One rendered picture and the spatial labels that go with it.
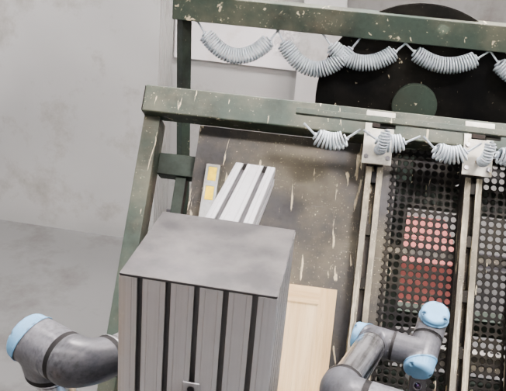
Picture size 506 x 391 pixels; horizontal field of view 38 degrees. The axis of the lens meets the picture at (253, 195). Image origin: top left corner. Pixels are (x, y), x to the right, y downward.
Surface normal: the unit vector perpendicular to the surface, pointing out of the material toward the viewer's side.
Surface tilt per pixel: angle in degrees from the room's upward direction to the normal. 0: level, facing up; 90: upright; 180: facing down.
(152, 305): 90
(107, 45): 90
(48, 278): 0
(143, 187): 56
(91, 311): 0
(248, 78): 90
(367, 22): 90
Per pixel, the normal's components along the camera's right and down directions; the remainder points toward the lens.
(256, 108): -0.05, -0.22
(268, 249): 0.08, -0.92
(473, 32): -0.12, 0.37
